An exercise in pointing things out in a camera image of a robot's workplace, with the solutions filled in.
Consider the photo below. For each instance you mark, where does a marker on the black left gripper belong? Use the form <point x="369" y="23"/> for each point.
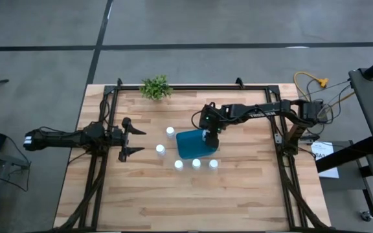
<point x="124" y="139"/>

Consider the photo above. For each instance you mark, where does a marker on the white paper sheet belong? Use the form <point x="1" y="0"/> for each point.
<point x="327" y="161"/>

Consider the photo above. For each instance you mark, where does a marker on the black aluminium table frame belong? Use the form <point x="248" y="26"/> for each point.
<point x="189" y="87"/>

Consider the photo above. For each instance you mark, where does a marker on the blue plastic basket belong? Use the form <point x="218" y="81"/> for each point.
<point x="189" y="145"/>

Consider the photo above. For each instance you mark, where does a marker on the dark grey side table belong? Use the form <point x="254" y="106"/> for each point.
<point x="372" y="106"/>

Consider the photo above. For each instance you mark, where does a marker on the grey caster wheel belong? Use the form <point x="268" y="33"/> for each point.
<point x="366" y="215"/>

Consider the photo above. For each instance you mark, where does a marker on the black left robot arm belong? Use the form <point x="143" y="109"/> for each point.
<point x="60" y="137"/>

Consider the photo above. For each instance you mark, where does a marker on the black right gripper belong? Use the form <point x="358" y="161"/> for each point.
<point x="212" y="139"/>

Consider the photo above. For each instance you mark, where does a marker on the green potted plant white pot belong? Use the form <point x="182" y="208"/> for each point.
<point x="155" y="87"/>

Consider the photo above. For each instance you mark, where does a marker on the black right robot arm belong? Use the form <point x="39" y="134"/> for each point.
<point x="257" y="111"/>

